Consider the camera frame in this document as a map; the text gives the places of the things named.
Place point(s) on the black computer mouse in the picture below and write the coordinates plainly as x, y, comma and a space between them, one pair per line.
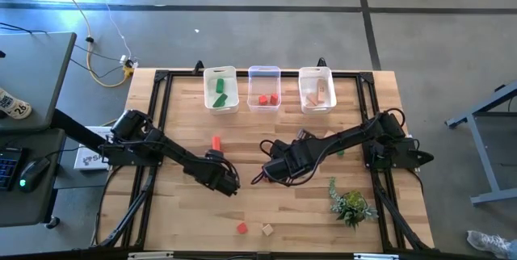
32, 175

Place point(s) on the person's gray shoe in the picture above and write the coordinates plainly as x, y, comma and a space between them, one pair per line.
490, 244

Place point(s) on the white power plug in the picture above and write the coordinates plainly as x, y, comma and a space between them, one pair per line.
123, 59

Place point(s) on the white printed can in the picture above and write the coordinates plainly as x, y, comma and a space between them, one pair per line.
14, 106

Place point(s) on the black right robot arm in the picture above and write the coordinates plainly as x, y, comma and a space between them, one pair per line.
343, 137

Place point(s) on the gray desk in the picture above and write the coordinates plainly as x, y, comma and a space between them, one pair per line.
32, 70

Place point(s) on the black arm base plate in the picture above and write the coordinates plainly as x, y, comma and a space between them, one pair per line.
408, 157
133, 160

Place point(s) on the black frame clamp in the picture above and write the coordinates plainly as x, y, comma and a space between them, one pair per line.
198, 67
321, 63

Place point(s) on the artificial green plant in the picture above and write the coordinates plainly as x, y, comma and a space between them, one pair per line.
351, 207

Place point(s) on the black aluminium table frame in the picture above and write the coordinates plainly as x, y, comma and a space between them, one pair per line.
242, 73

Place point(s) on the black backlit keyboard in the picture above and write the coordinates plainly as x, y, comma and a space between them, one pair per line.
8, 167

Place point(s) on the blue-gray table frame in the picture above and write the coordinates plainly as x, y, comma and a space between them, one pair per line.
484, 155

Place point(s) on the silver metal bracket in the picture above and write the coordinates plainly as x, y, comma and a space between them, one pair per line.
377, 256
149, 255

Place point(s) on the white plastic bin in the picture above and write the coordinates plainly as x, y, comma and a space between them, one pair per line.
232, 90
329, 90

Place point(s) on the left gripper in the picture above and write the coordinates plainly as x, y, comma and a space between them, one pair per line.
224, 181

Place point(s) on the natural wooden cube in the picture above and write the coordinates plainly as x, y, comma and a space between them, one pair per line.
267, 229

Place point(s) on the long natural wooden plank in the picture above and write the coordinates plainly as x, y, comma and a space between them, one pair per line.
321, 90

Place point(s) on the white printed box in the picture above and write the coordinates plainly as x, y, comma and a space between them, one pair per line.
87, 161

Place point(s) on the clear plastic bin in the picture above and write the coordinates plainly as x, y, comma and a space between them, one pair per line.
264, 78

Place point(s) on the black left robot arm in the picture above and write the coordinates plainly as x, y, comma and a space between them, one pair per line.
169, 151

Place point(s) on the red wooden block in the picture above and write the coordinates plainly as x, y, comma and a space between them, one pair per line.
216, 143
274, 99

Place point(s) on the green wooden block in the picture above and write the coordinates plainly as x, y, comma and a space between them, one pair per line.
219, 85
220, 100
341, 153

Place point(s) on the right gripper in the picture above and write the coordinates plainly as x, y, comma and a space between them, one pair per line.
282, 167

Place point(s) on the small red wooden cube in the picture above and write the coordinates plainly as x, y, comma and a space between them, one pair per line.
242, 228
263, 99

